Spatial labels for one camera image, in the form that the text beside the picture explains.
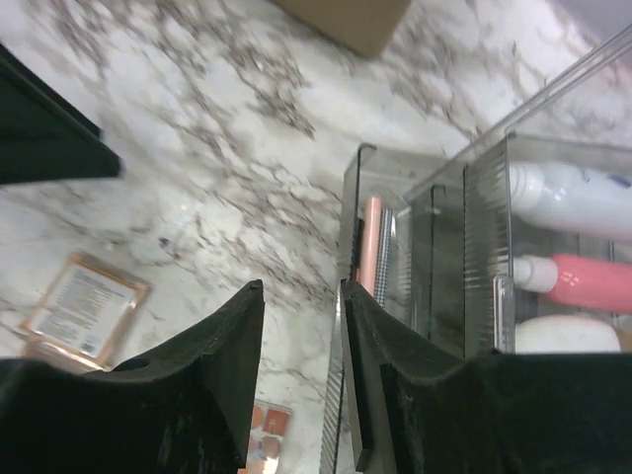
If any white spray bottle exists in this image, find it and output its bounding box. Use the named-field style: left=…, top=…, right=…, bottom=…
left=509, top=161, right=631, bottom=242

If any labelled compact box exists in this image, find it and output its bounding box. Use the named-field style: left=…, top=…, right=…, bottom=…
left=20, top=252, right=151, bottom=373

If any white egg-shaped sponge case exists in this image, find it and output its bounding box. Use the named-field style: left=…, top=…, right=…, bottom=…
left=514, top=315, right=621, bottom=355

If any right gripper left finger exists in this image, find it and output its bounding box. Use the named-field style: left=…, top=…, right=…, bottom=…
left=1, top=280, right=265, bottom=473

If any clear acrylic makeup organizer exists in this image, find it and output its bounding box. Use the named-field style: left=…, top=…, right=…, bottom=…
left=320, top=30, right=631, bottom=473

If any houndstooth patterned eyeliner pen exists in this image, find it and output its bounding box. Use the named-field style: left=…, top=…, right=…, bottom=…
left=374, top=208, right=395, bottom=308

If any pink tube with white cap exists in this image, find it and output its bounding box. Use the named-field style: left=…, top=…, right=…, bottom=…
left=513, top=254, right=631, bottom=314

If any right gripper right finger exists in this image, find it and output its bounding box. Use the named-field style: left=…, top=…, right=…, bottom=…
left=340, top=281, right=631, bottom=473

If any orange eyeshadow palette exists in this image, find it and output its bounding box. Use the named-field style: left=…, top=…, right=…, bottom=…
left=237, top=400, right=292, bottom=474

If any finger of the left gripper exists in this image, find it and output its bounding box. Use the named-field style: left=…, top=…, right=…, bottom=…
left=1, top=47, right=122, bottom=186

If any tan plastic toolbox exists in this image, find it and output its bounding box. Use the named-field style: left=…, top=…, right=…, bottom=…
left=276, top=0, right=412, bottom=58

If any pale pink makeup stick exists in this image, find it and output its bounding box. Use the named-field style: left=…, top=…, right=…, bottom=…
left=357, top=197, right=382, bottom=295

